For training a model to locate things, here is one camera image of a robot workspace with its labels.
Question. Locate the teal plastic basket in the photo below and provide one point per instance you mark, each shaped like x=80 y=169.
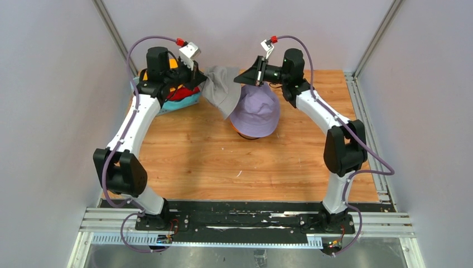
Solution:
x=177 y=103

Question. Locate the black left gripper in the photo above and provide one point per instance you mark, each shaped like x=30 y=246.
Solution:
x=194 y=77

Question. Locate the aluminium corner frame rail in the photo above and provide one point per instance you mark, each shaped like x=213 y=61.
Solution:
x=353 y=82

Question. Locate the orange bucket hat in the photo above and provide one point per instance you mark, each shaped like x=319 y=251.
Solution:
x=233 y=127

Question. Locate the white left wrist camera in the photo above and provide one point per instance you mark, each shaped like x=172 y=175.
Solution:
x=188 y=54

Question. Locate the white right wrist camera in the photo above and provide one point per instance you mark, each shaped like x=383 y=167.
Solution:
x=268 y=47

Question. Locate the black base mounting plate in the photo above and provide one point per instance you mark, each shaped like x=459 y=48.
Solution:
x=236 y=223

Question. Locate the black wire hat stand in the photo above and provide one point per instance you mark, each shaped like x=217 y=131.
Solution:
x=247 y=137

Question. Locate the yellow bucket hat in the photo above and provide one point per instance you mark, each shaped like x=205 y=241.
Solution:
x=173 y=64

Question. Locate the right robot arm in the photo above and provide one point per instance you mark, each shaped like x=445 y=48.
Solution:
x=343 y=152

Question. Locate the red bucket hat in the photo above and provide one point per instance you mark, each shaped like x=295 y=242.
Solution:
x=181 y=92

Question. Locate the grey bucket hat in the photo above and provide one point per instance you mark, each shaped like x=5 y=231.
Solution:
x=220 y=89

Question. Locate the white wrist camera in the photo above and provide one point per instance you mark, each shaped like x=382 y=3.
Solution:
x=188 y=54
x=268 y=47

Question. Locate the left aluminium corner rail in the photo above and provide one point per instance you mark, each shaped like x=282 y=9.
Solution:
x=111 y=27

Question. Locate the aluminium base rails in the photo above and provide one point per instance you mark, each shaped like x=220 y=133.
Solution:
x=393 y=246

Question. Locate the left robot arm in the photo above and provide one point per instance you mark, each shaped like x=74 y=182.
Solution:
x=117 y=165

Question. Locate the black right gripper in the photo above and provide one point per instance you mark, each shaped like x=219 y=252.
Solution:
x=255 y=75

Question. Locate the lavender bucket hat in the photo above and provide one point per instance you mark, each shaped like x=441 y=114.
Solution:
x=257 y=112

